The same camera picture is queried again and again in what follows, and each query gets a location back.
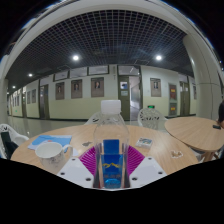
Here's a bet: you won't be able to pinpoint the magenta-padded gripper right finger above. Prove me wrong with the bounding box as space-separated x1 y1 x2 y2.
125 145 168 190

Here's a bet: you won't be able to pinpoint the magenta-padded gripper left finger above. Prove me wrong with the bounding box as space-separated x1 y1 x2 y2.
56 144 101 190

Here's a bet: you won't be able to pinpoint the clear blue-labelled water bottle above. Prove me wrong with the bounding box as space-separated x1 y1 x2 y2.
92 99 131 191

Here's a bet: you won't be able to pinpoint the small printed card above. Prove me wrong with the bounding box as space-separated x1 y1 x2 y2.
134 137 154 150

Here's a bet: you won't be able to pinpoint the white patterned mug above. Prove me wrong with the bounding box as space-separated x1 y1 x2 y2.
34 141 74 175

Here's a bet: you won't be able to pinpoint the blue and white paper folder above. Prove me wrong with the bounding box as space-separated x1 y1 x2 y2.
27 134 80 157

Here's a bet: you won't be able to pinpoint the white plastic lattice chair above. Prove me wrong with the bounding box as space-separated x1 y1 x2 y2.
0 123 31 160
83 111 102 126
136 107 168 131

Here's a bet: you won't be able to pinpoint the round wooden table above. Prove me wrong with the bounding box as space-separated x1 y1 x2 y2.
163 116 224 163

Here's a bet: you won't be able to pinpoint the black bag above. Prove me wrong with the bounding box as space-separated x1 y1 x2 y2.
0 131 19 158

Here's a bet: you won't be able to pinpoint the open green doorway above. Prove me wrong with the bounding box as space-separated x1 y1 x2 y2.
116 74 144 122

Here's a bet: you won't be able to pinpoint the person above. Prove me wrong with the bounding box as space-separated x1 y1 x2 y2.
216 100 224 130

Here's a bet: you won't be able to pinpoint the round ceiling lights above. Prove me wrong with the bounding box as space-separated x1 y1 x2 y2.
27 53 164 78

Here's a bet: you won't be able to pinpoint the framed wall pictures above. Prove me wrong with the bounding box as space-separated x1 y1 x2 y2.
12 64 198 108

